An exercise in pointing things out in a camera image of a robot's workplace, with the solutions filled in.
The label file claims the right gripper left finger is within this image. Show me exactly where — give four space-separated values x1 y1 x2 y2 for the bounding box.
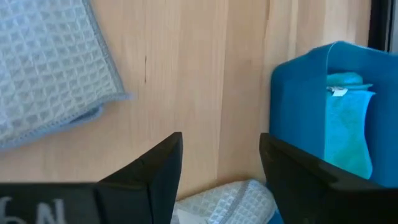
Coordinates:
0 131 184 224

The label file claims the grey waffle towel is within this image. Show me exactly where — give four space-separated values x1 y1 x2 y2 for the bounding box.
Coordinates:
170 179 278 224
0 0 135 152

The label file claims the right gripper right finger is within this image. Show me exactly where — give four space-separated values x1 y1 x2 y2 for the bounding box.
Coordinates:
259 133 398 224

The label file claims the blue plastic bin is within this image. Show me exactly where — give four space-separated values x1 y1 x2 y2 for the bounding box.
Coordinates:
268 40 398 190

